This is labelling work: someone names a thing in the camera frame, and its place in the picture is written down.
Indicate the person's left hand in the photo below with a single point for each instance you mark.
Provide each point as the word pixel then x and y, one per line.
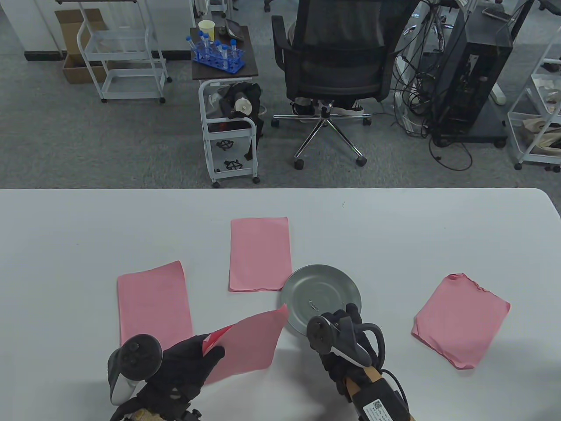
pixel 184 368

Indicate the white black controller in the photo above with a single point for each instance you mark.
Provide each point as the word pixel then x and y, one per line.
pixel 136 357
pixel 319 335

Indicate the brown cardboard box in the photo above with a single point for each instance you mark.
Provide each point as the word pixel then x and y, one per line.
pixel 70 30

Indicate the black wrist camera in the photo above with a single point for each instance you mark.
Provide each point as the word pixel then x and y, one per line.
pixel 188 415
pixel 379 403

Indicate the left white black controller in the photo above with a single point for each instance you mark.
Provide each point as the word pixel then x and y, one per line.
pixel 136 357

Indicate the beige cloth bag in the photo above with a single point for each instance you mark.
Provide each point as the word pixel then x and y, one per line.
pixel 543 131

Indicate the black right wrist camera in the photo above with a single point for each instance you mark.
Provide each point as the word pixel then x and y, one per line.
pixel 379 403

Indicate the round metal plate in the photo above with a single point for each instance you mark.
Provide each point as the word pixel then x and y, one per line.
pixel 315 285

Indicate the person's right hand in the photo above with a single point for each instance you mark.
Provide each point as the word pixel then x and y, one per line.
pixel 335 372

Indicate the white tape roll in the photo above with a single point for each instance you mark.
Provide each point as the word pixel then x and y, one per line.
pixel 243 106

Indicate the right white black controller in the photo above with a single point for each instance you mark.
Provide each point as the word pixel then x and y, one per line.
pixel 319 335

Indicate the black mesh office chair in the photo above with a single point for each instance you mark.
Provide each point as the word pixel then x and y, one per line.
pixel 333 66

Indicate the yellow paper cup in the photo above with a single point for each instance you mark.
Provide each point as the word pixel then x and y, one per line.
pixel 206 30

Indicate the white cart with brown top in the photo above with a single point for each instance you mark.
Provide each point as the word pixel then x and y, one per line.
pixel 250 66

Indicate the black computer tower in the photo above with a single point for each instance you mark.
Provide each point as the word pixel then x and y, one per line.
pixel 477 66

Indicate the white metal shelf rack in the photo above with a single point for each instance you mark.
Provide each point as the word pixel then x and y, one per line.
pixel 539 158

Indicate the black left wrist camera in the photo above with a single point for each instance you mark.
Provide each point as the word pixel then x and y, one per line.
pixel 188 415

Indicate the blue test tube rack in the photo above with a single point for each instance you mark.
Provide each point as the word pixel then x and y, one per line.
pixel 219 61

